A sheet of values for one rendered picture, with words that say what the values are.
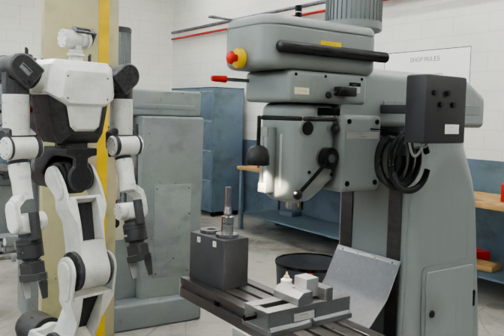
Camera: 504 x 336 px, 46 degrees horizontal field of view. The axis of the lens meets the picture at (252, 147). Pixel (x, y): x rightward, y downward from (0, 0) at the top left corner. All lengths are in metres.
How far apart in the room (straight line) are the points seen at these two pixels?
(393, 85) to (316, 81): 0.36
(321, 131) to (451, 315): 0.88
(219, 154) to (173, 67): 3.09
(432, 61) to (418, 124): 5.13
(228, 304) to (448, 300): 0.80
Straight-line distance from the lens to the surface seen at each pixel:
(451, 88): 1.98
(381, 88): 2.12
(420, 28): 7.17
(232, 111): 9.38
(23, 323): 2.68
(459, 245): 2.39
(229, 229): 2.31
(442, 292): 2.33
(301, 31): 1.86
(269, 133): 1.91
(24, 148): 2.18
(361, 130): 2.03
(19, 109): 2.20
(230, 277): 2.31
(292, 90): 1.84
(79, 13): 3.50
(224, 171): 9.35
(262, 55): 1.80
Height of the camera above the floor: 1.59
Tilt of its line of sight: 3 degrees down
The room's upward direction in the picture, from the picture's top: 2 degrees clockwise
